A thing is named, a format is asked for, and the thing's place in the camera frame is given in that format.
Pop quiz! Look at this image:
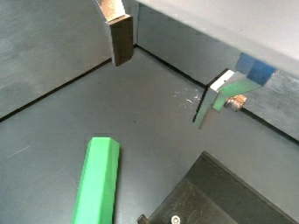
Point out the green hexagonal prism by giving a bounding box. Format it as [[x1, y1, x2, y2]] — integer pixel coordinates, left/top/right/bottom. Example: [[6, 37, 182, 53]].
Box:
[[70, 137, 120, 224]]

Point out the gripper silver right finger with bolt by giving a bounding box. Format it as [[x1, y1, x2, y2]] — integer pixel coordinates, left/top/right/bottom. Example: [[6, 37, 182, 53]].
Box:
[[192, 53, 276, 127]]

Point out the black curved cradle stand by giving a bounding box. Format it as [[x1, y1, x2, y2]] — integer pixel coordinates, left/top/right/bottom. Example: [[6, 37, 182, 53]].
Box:
[[136, 152, 299, 224]]

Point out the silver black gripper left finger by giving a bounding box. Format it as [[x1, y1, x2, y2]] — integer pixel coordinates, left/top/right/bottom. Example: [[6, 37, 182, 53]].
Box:
[[94, 0, 133, 67]]

